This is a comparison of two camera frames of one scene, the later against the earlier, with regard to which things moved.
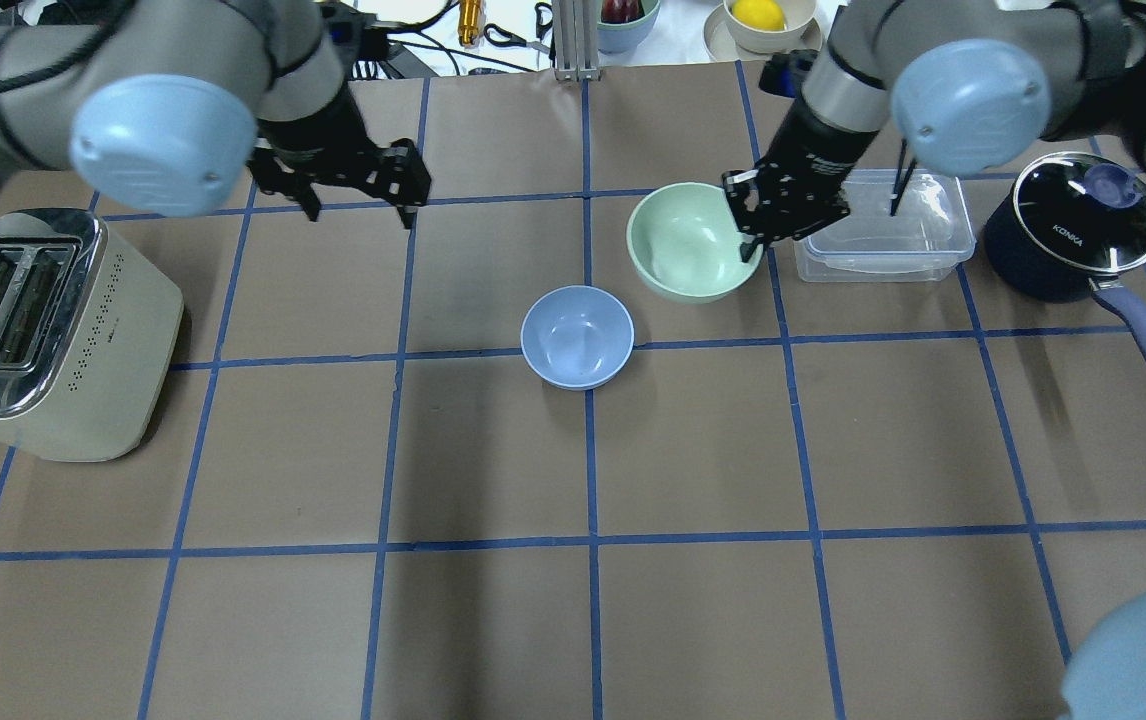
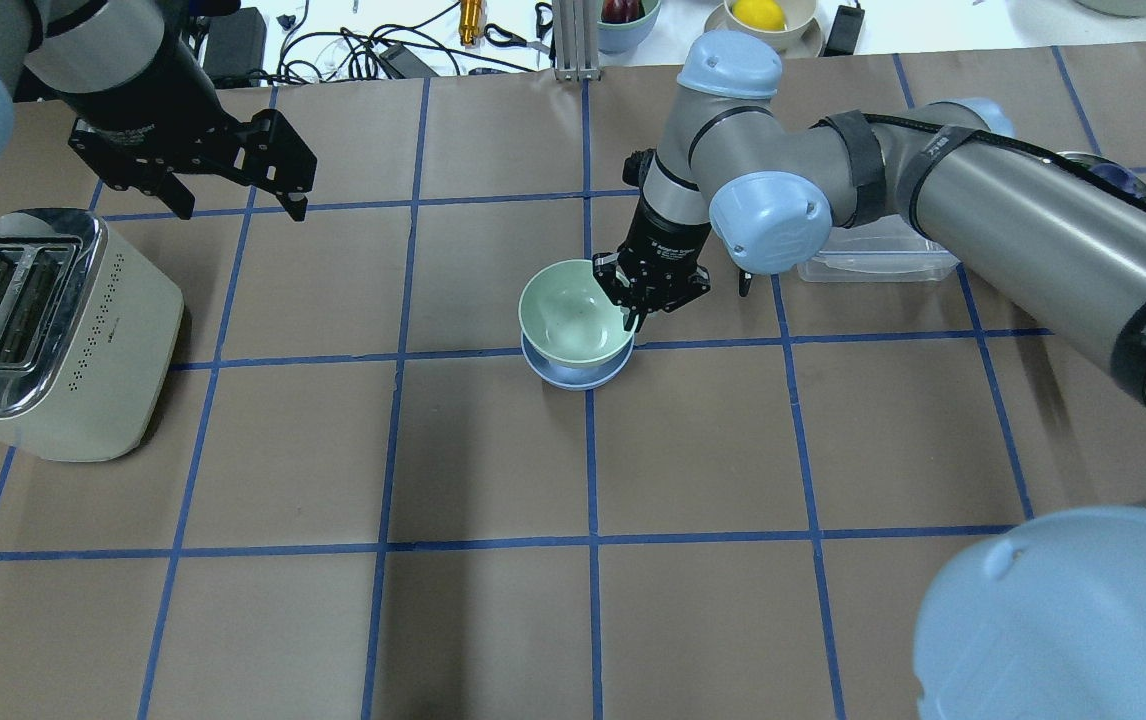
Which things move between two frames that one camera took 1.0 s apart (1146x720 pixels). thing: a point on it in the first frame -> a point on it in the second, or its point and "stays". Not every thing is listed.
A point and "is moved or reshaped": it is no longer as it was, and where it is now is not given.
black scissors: x=543 y=18 stays
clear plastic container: x=902 y=225 stays
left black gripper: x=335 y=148 -> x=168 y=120
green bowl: x=684 y=244 is moved or reshaped
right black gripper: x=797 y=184 -> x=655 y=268
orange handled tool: x=470 y=22 stays
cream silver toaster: x=55 y=338 stays
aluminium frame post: x=577 y=40 stays
